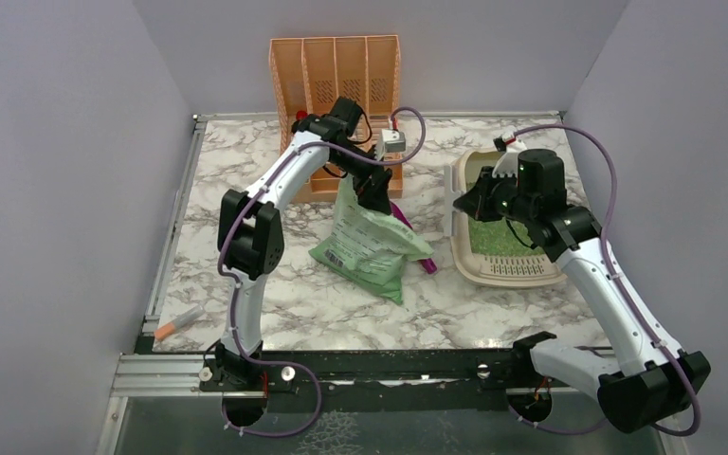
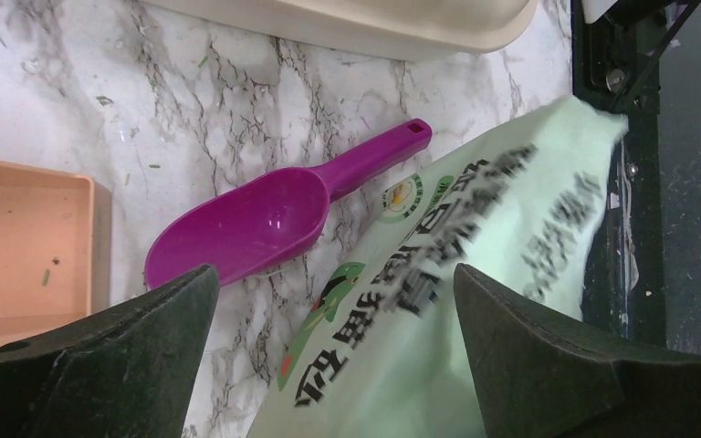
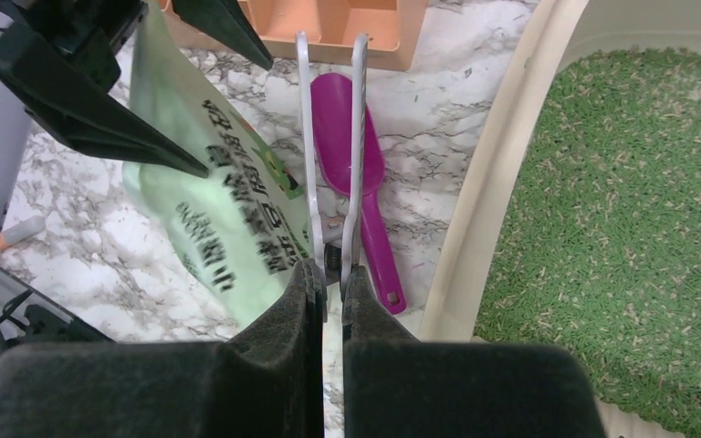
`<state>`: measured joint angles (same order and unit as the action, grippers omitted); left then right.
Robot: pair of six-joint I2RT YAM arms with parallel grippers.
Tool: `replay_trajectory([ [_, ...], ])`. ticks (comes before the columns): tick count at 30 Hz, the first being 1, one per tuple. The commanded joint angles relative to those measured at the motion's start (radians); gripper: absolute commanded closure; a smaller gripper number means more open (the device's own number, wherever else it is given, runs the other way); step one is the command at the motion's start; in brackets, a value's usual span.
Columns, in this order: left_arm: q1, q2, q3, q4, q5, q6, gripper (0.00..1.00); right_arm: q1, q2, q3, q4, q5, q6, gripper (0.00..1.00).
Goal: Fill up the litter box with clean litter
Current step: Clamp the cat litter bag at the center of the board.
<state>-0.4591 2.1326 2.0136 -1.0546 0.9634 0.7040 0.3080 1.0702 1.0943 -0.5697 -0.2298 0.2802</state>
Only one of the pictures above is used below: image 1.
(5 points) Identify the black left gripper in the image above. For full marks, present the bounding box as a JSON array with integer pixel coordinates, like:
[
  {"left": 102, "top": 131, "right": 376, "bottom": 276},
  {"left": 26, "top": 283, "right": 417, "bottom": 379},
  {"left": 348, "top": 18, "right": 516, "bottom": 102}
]
[{"left": 330, "top": 141, "right": 392, "bottom": 214}]

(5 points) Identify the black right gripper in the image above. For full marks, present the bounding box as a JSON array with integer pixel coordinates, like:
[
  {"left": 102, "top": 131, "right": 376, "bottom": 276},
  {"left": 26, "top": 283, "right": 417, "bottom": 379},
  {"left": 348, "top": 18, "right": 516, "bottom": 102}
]
[{"left": 457, "top": 166, "right": 537, "bottom": 225}]

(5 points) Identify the purple litter scoop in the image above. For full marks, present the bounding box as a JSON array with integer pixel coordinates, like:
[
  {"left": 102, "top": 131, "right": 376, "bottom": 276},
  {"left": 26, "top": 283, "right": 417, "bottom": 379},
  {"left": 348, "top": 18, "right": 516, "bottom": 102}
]
[{"left": 390, "top": 202, "right": 438, "bottom": 275}]

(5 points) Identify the green litter bag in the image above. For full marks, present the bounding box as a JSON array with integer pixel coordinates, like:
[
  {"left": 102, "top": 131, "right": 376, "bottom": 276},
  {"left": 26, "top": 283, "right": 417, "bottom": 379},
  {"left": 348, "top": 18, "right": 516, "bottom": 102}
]
[{"left": 309, "top": 176, "right": 414, "bottom": 305}]

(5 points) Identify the beige litter box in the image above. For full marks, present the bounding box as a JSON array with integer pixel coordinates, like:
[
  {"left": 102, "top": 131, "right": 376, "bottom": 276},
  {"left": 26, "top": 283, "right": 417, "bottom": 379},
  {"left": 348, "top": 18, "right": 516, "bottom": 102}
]
[{"left": 447, "top": 150, "right": 566, "bottom": 289}]

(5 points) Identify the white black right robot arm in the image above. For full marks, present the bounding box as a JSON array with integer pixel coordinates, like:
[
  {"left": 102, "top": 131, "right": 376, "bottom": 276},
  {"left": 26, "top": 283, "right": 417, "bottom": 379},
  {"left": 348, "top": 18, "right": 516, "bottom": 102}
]
[{"left": 447, "top": 149, "right": 711, "bottom": 433}]

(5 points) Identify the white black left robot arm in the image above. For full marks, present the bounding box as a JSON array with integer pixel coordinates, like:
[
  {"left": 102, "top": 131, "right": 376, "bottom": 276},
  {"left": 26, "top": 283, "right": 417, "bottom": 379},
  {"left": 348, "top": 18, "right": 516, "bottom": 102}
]
[{"left": 211, "top": 97, "right": 392, "bottom": 390}]

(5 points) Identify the orange plastic file organizer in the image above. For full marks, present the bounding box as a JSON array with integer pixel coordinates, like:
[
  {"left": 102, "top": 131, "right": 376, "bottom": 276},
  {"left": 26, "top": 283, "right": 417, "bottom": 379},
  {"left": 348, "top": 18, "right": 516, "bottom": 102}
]
[{"left": 268, "top": 34, "right": 405, "bottom": 204}]

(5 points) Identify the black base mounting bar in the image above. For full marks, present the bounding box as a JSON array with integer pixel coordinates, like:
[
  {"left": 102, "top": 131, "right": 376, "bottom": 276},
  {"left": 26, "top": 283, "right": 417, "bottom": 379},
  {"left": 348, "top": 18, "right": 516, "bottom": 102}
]
[{"left": 135, "top": 336, "right": 575, "bottom": 416}]

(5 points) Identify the orange grey marker pen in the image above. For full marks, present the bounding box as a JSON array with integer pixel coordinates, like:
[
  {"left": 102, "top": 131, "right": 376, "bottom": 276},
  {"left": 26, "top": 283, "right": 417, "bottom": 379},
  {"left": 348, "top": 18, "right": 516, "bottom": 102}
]
[{"left": 154, "top": 305, "right": 205, "bottom": 341}]

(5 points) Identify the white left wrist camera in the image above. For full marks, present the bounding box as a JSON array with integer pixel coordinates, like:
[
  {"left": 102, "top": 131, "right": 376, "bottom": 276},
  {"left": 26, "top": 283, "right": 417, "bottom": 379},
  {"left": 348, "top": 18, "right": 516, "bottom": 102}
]
[{"left": 374, "top": 120, "right": 407, "bottom": 160}]

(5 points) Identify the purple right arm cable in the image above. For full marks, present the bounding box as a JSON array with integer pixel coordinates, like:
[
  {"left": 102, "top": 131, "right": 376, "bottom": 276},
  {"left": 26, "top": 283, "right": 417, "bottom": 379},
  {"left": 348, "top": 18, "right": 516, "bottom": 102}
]
[{"left": 501, "top": 123, "right": 703, "bottom": 438}]

